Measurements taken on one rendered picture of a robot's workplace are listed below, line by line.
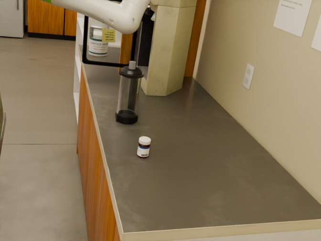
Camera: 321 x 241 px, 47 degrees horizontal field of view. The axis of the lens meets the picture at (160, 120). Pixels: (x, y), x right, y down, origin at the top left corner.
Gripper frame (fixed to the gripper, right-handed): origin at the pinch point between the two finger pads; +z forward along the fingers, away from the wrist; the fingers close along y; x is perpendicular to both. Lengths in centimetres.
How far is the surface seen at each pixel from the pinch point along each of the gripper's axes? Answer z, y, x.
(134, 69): -29.3, 9.5, 29.6
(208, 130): -20, -17, 63
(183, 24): 2.5, -24.4, 7.7
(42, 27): 475, 95, -158
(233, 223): -77, -2, 89
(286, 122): -42, -44, 67
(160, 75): 8.4, -7.1, 29.9
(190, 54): 44, -35, 17
